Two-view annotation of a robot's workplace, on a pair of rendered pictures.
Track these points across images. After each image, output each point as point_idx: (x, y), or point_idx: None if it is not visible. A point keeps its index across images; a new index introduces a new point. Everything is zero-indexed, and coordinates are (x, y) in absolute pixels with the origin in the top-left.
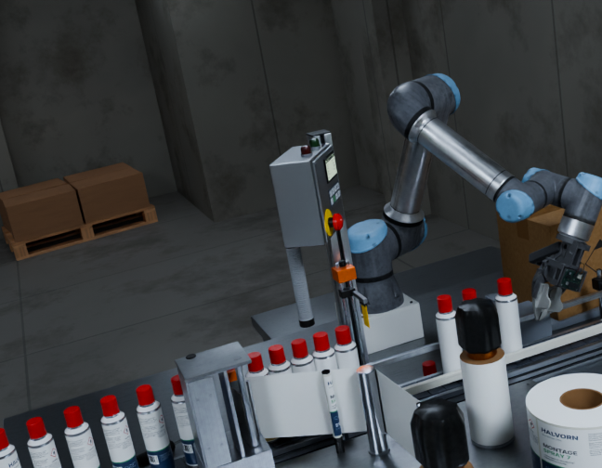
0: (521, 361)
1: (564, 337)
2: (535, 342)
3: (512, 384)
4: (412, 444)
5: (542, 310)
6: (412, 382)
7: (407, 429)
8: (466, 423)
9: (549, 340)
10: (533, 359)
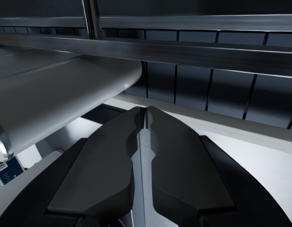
0: (133, 85)
1: (210, 132)
2: (205, 26)
3: (99, 123)
4: (7, 164)
5: (149, 125)
6: (11, 24)
7: None
8: (54, 137)
9: (176, 115)
10: (151, 96)
